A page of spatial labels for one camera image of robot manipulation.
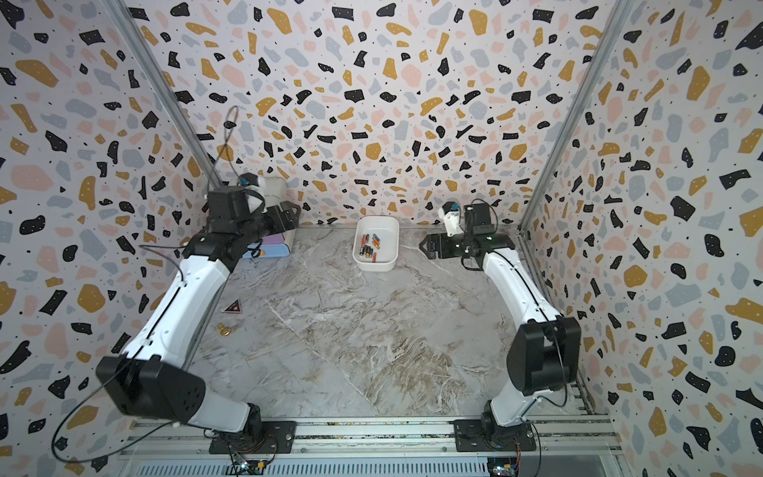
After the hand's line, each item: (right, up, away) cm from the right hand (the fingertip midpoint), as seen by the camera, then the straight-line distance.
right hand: (435, 241), depth 85 cm
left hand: (-39, +8, -9) cm, 41 cm away
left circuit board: (-46, -54, -14) cm, 73 cm away
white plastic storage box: (-20, +1, +32) cm, 38 cm away
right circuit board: (+15, -55, -13) cm, 58 cm away
